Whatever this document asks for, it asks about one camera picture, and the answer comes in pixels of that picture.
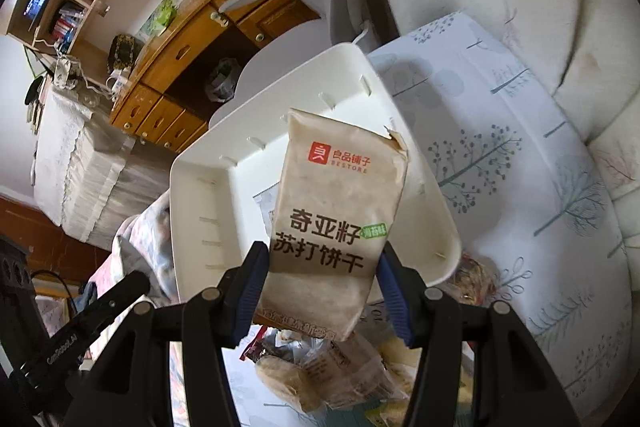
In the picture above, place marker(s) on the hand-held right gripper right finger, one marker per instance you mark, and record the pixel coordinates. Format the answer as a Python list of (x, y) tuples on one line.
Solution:
[(395, 303)]

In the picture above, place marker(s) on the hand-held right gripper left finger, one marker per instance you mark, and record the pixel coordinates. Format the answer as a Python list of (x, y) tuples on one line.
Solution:
[(251, 293)]

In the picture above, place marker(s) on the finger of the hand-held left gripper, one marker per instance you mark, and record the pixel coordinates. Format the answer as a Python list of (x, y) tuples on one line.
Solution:
[(117, 293)]

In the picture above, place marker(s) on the clear nut snack packet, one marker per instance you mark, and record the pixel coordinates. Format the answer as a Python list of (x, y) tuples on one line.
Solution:
[(475, 279)]

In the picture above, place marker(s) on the pile of snack packets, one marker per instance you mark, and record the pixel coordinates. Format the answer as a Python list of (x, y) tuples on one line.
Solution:
[(310, 372)]

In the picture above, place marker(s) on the white plastic basket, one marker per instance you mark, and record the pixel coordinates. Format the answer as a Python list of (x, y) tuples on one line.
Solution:
[(210, 187)]

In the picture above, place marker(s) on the beige cracker packet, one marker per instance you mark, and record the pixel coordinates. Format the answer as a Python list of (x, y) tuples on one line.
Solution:
[(330, 207)]

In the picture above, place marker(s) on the white lace cloth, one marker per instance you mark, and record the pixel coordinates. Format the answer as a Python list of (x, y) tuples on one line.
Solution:
[(80, 167)]

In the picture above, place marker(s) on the tree print bed sheet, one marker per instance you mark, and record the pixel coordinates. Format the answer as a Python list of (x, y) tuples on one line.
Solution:
[(500, 157)]

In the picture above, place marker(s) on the black trash bin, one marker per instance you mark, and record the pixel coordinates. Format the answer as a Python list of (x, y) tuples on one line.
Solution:
[(222, 79)]

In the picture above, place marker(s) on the dark patterned bag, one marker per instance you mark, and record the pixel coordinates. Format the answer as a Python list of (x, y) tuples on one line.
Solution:
[(122, 51)]

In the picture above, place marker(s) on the wooden desk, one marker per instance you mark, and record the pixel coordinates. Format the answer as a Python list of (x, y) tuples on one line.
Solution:
[(190, 52)]

